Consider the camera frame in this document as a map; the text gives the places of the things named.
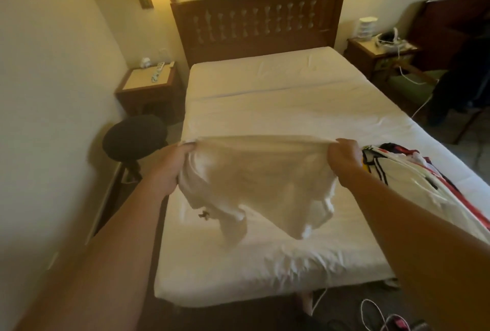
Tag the person's right hand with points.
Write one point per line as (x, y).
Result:
(346, 160)

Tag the person's left hand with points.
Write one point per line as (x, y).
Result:
(170, 167)

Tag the red blue white jersey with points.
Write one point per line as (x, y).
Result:
(429, 189)

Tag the white t-shirt blue player print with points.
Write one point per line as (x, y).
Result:
(260, 181)

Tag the person's left forearm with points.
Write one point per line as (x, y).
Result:
(107, 265)

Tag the person's right forearm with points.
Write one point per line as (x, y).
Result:
(421, 250)

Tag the black round stool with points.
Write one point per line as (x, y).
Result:
(134, 137)

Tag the white bed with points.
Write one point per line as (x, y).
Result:
(306, 97)

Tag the wooden nightstand with remote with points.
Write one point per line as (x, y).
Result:
(145, 93)

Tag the white remote control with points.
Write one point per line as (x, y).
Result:
(158, 72)

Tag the green wooden armchair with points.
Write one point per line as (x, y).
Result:
(413, 85)

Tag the wooden nightstand with phone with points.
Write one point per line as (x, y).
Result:
(375, 55)

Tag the white cups stack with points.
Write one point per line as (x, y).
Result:
(367, 28)

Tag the black garment on chair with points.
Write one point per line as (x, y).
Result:
(463, 74)

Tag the wooden headboard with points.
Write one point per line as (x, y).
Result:
(260, 24)

